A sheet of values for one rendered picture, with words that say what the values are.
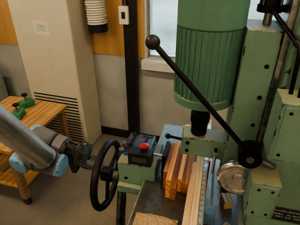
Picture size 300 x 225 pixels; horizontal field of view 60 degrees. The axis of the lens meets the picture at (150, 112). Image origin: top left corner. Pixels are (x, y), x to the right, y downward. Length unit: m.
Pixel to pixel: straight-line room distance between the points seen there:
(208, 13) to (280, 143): 0.33
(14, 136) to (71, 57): 1.35
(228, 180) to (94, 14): 1.62
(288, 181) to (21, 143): 0.81
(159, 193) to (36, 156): 0.44
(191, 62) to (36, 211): 1.73
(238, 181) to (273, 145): 0.18
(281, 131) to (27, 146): 0.75
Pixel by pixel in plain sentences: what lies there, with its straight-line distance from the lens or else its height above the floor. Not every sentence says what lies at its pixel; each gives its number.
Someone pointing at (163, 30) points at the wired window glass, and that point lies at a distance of 2.19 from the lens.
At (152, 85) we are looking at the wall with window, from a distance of 2.28.
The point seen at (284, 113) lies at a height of 1.28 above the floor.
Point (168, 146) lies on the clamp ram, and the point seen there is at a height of 1.00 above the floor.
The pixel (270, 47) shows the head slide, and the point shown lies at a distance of 0.68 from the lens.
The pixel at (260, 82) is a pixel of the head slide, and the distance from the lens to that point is 0.71.
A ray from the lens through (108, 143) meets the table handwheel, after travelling 1.02.
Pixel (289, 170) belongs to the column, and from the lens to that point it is 0.82.
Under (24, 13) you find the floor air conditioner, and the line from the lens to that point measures 2.30.
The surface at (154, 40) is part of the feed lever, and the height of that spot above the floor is 1.40.
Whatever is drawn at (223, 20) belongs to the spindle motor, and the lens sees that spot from 0.65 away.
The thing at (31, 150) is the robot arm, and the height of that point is 1.01.
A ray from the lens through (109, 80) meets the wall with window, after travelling 2.43.
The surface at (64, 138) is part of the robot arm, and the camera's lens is 1.22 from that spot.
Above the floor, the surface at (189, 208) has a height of 0.94.
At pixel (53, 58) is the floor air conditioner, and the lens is 2.26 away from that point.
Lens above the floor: 1.56
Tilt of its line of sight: 30 degrees down
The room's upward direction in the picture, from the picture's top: straight up
